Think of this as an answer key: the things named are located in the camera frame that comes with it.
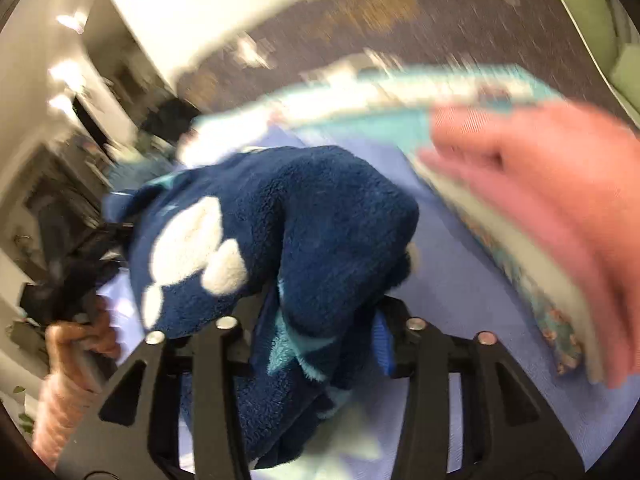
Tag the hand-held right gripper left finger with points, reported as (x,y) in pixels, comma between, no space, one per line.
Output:
(220,347)

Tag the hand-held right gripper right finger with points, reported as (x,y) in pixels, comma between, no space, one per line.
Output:
(384,347)

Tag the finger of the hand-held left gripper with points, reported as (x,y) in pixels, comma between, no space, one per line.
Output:
(107,240)

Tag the navy fleece star-print onesie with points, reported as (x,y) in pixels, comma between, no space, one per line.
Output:
(300,220)

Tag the black clothes pile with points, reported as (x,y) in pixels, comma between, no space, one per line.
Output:
(167,115)

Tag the person's left hand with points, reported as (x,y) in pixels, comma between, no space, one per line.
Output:
(75,355)

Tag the purple printed bed sheet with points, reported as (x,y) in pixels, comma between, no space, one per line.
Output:
(450,320)

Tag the teal blanket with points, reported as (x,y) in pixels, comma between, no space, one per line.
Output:
(132,172)

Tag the teal patterned folded garment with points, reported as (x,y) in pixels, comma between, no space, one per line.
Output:
(550,320)

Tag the pink folded garment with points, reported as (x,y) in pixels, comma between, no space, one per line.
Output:
(555,200)

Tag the white teal-edged quilt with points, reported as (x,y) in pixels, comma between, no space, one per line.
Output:
(360,105)

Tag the deer-print mattress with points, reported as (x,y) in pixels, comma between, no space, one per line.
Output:
(375,15)

